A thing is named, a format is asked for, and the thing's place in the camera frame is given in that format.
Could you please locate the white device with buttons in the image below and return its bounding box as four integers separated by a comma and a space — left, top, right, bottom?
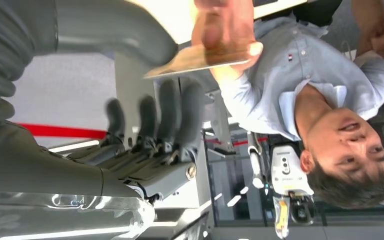
270, 145, 315, 197

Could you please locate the person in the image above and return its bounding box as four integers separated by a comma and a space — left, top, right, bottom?
350, 0, 384, 102
191, 0, 384, 210

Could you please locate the red barrier belt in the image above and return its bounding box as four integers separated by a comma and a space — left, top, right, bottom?
17, 123, 107, 140

